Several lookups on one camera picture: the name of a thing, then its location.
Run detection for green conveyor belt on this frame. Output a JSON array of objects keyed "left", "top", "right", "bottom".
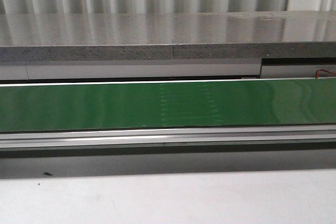
[{"left": 1, "top": 78, "right": 335, "bottom": 133}]

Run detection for grey stone counter slab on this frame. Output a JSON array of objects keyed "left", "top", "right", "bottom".
[{"left": 1, "top": 11, "right": 335, "bottom": 62}]

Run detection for red and black wire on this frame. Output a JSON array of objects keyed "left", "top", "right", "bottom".
[{"left": 315, "top": 69, "right": 336, "bottom": 79}]

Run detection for aluminium conveyor frame rail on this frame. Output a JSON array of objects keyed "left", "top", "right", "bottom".
[{"left": 1, "top": 124, "right": 335, "bottom": 151}]

